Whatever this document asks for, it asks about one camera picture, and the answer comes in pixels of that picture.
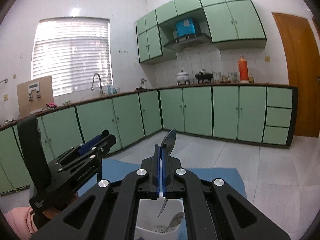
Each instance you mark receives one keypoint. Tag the green lower kitchen cabinets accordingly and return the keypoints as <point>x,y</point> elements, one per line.
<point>252,114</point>

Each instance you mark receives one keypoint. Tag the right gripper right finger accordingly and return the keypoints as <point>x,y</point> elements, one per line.
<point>213,209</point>

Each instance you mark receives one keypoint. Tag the wooden door left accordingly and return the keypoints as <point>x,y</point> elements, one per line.
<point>302,59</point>

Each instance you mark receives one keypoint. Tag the black wok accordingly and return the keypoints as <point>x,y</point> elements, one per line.
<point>203,77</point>

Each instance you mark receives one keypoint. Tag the white window blinds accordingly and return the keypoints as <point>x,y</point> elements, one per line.
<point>71,50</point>

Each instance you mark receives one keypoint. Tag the person's left hand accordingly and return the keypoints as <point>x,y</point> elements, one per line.
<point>51,212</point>

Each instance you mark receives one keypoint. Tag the white cooking pot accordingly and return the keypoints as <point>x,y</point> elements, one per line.
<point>182,78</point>

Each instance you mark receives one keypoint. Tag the green kitchen cabinets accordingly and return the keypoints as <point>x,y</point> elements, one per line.
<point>252,114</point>
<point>231,24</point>

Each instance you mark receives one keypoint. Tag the red cloth on counter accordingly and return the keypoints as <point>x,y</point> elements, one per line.
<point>51,105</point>

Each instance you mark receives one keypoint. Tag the blue table cloth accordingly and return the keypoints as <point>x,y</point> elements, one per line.
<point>114,170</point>

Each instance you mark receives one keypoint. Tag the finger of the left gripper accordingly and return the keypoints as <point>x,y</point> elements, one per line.
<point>107,140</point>
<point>78,151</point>

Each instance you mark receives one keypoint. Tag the orange thermos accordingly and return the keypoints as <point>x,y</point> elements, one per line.
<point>243,70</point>

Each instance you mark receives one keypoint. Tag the small silver spoon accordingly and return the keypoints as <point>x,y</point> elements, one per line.
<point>166,148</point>

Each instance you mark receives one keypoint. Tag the black range hood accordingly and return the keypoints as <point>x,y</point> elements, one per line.
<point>188,41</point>

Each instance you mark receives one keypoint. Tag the white plastic utensil holder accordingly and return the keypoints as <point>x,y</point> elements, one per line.
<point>151,226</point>

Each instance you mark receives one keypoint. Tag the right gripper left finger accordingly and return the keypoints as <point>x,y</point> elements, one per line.
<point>107,210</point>

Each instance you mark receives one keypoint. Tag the cardboard box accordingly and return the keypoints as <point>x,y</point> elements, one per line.
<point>34,95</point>

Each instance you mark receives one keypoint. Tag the green upper kitchen cabinets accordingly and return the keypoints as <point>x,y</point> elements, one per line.
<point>231,24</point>

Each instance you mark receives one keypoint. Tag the blue box on hood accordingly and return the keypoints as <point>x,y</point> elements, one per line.
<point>185,27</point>

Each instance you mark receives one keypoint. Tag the silver spoon decorated handle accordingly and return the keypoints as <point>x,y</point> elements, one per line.
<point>175,221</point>

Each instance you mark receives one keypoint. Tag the pink sleeve forearm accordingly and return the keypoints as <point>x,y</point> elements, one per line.
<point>21,221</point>

